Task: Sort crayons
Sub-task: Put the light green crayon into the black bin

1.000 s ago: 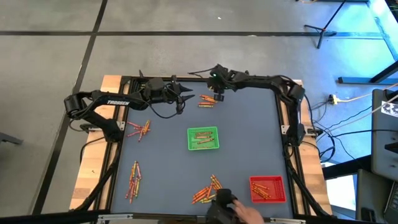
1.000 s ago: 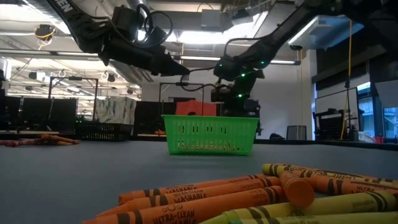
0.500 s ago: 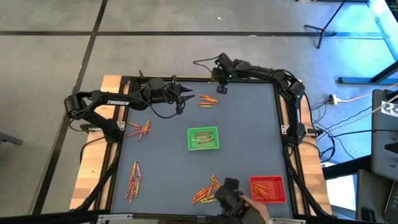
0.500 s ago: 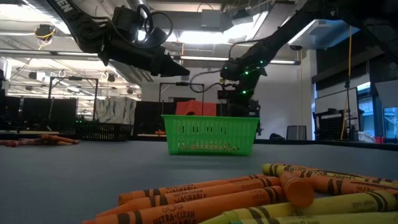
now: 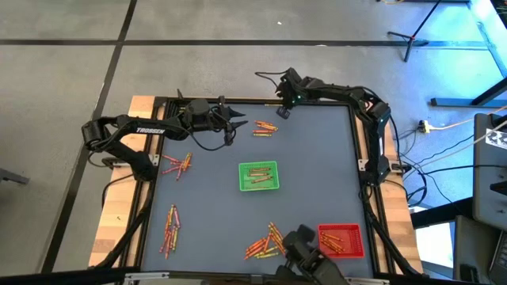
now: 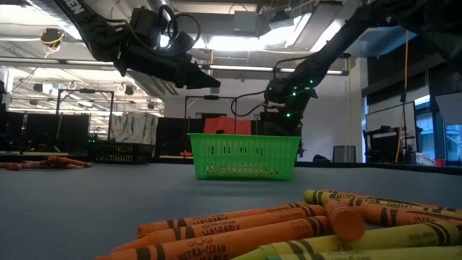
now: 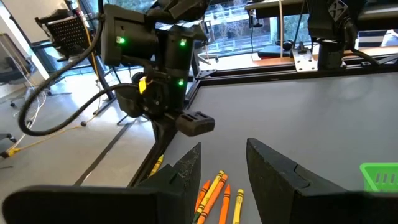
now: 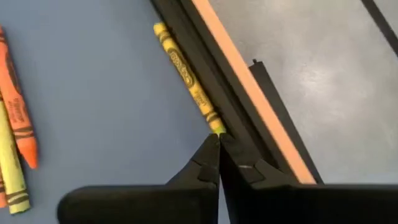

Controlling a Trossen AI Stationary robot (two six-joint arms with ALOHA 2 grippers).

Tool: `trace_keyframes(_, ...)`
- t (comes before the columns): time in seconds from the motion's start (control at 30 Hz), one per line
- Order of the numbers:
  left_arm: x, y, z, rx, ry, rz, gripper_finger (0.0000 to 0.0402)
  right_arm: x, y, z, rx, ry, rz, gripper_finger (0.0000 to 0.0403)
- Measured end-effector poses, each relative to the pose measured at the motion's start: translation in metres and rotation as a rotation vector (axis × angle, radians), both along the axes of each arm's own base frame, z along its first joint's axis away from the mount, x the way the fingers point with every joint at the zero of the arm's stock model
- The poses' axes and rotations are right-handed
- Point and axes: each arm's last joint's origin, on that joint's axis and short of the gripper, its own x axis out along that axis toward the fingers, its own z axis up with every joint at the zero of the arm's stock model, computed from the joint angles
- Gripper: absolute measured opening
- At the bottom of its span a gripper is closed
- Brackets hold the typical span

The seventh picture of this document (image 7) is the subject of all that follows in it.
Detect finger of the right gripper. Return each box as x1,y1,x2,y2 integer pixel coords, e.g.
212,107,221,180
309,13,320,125
152,119,178,156

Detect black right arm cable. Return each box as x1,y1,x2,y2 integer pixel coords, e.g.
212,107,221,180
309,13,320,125
17,17,141,137

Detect green plastic basket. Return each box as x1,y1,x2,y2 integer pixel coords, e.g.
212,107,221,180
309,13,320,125
359,162,398,193

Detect black cart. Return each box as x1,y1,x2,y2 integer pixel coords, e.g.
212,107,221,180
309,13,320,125
34,8,91,60

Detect white thin floor cables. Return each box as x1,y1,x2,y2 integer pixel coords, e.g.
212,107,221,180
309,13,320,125
11,60,48,150

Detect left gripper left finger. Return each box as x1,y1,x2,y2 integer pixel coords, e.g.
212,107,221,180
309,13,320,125
2,142,202,224

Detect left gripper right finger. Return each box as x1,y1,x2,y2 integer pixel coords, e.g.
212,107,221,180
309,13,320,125
246,138,398,224

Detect yellow green crayon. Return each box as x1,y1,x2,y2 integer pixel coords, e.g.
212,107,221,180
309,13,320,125
192,170,225,224

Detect black table frame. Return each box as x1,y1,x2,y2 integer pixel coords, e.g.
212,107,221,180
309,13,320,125
127,54,398,188

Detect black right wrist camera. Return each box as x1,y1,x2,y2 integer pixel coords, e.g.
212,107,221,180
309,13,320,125
114,90,146,119

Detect black tripod stand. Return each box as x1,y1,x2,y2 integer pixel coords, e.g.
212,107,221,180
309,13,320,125
79,55,139,127

